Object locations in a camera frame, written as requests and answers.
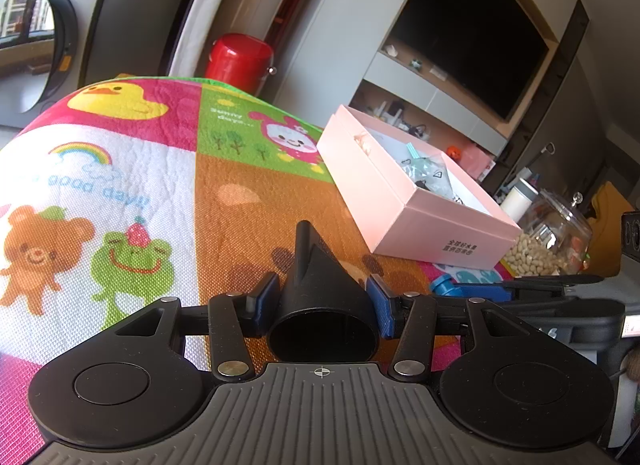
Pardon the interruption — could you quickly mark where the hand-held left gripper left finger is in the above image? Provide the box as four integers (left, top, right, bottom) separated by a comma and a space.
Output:
114, 272, 281, 381

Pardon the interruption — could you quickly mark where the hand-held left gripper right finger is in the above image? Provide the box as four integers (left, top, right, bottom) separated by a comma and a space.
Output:
366, 275, 521, 381

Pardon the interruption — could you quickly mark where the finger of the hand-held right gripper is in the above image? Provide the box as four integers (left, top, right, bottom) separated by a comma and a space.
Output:
500, 274, 606, 292
432, 295, 626, 317

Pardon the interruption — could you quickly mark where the black plastic funnel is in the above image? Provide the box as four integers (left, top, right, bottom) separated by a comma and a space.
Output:
266, 220, 378, 363

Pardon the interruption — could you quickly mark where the pink cardboard box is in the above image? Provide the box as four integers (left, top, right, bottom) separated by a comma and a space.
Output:
316, 105, 523, 268

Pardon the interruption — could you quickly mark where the clear plastic packet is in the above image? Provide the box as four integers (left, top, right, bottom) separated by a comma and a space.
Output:
402, 152, 453, 196

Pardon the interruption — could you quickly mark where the person's right hand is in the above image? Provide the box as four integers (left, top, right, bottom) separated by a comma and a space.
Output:
621, 345, 640, 382

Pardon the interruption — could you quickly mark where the glass jar of nuts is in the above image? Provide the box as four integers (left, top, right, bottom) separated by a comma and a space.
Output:
500, 192, 593, 278

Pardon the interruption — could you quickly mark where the white bottle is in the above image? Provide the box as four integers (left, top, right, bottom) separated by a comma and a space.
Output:
500, 180, 538, 221

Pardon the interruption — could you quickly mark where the black speaker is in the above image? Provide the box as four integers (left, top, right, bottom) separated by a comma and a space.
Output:
620, 212, 640, 263

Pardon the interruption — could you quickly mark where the yellow cloth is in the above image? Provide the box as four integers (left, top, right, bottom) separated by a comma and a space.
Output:
590, 182, 636, 246

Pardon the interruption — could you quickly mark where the pink bag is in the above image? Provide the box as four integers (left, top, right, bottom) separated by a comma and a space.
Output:
457, 142, 496, 181

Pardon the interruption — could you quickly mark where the cartoon printed play mat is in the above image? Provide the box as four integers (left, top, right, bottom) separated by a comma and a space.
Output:
0, 74, 511, 465

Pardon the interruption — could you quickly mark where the grey television cabinet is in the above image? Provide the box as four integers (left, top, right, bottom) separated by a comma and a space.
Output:
345, 0, 591, 181

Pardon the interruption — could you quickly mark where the red metal container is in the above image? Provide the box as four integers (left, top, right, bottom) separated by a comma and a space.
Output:
206, 34, 277, 96

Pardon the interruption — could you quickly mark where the black television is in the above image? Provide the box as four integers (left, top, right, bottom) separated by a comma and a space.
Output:
387, 0, 551, 121

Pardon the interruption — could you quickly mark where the white leaning board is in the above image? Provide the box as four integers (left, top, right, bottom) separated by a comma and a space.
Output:
165, 0, 281, 81

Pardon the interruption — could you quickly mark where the grey washing machine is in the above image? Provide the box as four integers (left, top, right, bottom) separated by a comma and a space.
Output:
0, 0, 126, 133

